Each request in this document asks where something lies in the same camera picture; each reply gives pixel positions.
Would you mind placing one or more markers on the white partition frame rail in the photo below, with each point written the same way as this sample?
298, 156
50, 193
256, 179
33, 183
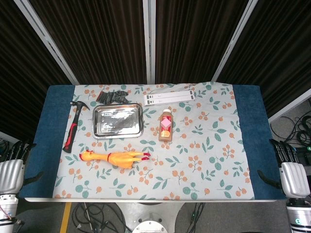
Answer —
289, 106

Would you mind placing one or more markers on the orange rubber chicken toy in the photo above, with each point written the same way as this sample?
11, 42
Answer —
119, 159

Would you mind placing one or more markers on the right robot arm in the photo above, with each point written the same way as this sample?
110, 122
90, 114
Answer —
300, 216

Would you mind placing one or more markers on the white partition frame post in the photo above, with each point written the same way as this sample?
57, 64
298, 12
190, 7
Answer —
48, 41
149, 41
233, 41

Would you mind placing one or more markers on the floral print tablecloth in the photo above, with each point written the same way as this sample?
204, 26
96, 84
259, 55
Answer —
199, 155

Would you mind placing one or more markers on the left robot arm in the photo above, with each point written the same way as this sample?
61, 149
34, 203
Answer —
7, 208

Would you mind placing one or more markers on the long white flat device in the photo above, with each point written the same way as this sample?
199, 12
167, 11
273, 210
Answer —
170, 98

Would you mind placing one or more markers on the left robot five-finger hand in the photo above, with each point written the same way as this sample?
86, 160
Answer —
12, 174

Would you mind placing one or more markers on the blue table mat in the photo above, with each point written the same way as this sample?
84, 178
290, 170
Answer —
48, 136

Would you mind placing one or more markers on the stainless steel tray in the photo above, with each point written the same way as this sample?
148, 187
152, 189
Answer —
117, 121

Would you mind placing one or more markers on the black red claw hammer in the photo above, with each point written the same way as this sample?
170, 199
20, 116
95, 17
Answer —
73, 129

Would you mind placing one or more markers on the black grey knit glove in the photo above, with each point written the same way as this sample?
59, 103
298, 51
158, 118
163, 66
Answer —
110, 96

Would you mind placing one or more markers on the black electronics box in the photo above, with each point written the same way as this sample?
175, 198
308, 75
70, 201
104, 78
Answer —
303, 153

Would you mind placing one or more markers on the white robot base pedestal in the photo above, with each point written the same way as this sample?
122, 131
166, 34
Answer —
150, 227

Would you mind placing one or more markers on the tan wooden block holder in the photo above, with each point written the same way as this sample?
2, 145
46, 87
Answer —
166, 137

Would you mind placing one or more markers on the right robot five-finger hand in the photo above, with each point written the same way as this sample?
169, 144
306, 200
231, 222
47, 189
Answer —
295, 179

